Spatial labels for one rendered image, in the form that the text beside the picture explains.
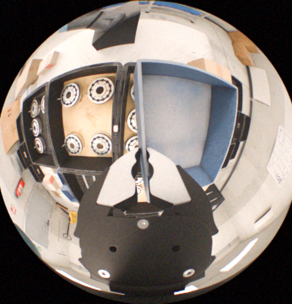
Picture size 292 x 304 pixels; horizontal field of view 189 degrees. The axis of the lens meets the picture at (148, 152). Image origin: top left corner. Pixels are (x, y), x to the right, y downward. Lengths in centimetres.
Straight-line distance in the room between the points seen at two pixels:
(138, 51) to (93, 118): 41
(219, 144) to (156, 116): 13
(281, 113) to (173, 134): 292
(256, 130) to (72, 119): 324
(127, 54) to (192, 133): 50
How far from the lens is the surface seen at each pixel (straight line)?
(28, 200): 328
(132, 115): 37
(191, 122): 19
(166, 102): 17
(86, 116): 44
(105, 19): 47
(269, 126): 296
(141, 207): 76
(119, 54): 59
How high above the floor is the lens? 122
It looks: 57 degrees down
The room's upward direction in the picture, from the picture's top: 162 degrees clockwise
